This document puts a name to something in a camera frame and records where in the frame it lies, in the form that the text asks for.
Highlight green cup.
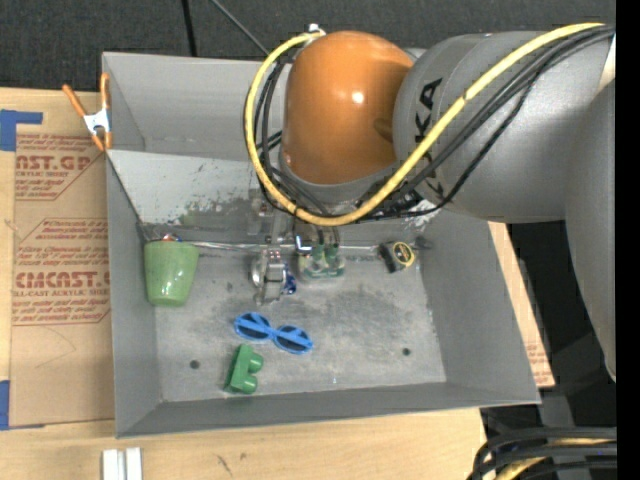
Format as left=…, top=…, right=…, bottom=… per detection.
left=143, top=240, right=200, bottom=307

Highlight yellow and black tape measure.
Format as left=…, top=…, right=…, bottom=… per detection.
left=377, top=240, right=419, bottom=274

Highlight grey metal bin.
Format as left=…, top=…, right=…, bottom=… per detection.
left=101, top=51, right=543, bottom=439

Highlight green and white mottled block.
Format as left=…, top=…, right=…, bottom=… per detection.
left=297, top=255, right=347, bottom=282

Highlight brown cardboard board red print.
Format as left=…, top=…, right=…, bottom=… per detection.
left=0, top=86, right=556, bottom=429

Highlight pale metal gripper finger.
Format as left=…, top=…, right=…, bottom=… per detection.
left=249, top=256, right=270, bottom=303
left=265, top=249, right=290, bottom=303

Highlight green toy block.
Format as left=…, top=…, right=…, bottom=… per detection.
left=222, top=343, right=265, bottom=396

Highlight black cylinder on white bracket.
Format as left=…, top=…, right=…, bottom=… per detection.
left=374, top=193, right=441, bottom=232

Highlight blue sunglasses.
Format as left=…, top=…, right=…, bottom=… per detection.
left=233, top=311, right=315, bottom=356

